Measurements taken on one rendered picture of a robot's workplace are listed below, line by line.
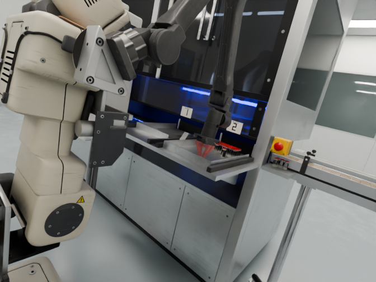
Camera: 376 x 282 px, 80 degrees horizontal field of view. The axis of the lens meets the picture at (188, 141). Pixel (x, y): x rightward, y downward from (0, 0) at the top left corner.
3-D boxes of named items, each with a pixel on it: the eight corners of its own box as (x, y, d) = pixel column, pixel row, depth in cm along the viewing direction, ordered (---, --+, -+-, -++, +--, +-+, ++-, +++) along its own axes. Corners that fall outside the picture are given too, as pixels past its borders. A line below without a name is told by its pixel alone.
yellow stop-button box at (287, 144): (274, 150, 112) (278, 136, 111) (288, 155, 108) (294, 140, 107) (269, 151, 106) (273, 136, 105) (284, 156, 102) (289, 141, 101)
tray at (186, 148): (205, 144, 127) (207, 138, 126) (247, 160, 111) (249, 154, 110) (162, 147, 100) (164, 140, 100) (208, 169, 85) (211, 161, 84)
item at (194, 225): (136, 161, 328) (146, 101, 309) (273, 240, 207) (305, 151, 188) (64, 170, 250) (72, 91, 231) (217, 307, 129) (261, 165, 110)
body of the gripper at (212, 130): (219, 145, 90) (225, 127, 89) (206, 142, 82) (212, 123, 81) (206, 140, 94) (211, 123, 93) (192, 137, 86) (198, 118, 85)
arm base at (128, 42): (85, 37, 48) (114, 39, 41) (114, 24, 52) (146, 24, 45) (103, 74, 54) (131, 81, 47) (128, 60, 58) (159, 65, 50)
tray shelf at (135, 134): (169, 129, 159) (170, 126, 158) (263, 165, 118) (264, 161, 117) (108, 128, 121) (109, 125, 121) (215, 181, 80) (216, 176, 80)
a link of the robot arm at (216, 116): (207, 105, 86) (219, 108, 83) (215, 109, 91) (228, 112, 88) (201, 122, 87) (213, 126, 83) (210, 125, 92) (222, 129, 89)
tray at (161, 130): (175, 128, 155) (176, 123, 154) (205, 139, 140) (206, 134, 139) (135, 127, 129) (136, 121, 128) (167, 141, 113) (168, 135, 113)
